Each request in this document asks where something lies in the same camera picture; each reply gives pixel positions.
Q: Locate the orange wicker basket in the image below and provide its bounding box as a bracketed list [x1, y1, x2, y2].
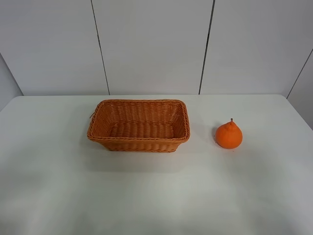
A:
[87, 99, 190, 153]

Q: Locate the orange with stem knob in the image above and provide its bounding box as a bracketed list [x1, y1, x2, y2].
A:
[215, 118, 243, 149]

